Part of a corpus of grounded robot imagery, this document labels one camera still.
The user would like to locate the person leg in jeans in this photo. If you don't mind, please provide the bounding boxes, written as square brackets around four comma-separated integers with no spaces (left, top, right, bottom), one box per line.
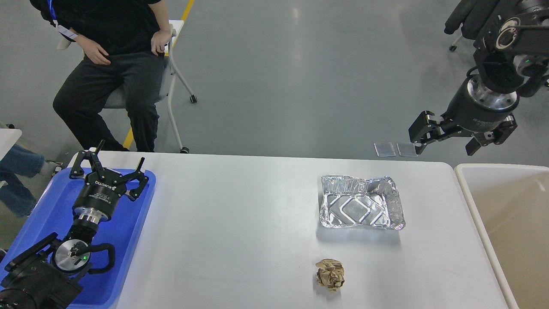
[0,144,63,218]

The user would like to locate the grey rolling chair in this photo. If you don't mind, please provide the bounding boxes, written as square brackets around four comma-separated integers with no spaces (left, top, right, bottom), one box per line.
[57,20,198,154]

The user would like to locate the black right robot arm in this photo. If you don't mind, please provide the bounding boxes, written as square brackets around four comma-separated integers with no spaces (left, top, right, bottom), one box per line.
[408,0,549,156]

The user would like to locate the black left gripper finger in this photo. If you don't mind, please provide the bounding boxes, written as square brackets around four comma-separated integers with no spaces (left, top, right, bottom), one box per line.
[112,157,149,202]
[69,140,106,180]

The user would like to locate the blue plastic tray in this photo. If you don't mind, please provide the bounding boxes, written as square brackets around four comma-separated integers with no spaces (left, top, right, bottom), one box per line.
[0,169,156,309]

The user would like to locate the right transparent floor plate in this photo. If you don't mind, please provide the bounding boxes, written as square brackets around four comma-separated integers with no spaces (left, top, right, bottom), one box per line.
[397,142,418,157]

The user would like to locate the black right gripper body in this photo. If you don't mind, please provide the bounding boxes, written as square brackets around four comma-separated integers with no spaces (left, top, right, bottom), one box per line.
[442,76,519,132]

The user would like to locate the crumpled brown paper ball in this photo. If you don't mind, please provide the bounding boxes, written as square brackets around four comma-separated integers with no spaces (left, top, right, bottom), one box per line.
[315,259,345,293]

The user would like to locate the aluminium foil tray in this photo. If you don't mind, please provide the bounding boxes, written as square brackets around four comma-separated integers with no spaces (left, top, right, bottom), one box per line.
[318,175,406,230]

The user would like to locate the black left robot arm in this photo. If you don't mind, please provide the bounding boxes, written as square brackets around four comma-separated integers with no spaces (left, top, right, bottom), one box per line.
[1,144,155,309]

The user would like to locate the seated person in black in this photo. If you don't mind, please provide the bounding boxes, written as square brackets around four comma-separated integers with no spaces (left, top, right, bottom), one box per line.
[31,0,171,152]

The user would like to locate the left transparent floor plate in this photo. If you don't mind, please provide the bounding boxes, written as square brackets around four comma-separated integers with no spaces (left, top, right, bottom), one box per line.
[373,142,396,157]

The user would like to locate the white side table corner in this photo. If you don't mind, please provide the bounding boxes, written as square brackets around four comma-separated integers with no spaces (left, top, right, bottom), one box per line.
[0,128,22,160]

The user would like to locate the transparent floor plate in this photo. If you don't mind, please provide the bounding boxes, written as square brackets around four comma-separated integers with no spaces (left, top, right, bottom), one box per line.
[373,142,396,157]
[397,142,418,157]

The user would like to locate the dark jacket on chair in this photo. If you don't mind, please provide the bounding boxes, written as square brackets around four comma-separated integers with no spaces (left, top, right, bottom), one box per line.
[444,0,499,40]

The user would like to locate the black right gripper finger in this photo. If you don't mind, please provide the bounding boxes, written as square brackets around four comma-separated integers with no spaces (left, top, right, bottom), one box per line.
[465,114,517,156]
[408,111,465,155]

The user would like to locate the beige plastic bin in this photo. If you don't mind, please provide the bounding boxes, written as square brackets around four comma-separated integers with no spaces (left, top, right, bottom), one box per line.
[455,164,549,309]

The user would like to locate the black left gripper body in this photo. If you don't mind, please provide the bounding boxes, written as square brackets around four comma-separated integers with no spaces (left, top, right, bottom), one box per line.
[72,169,128,222]

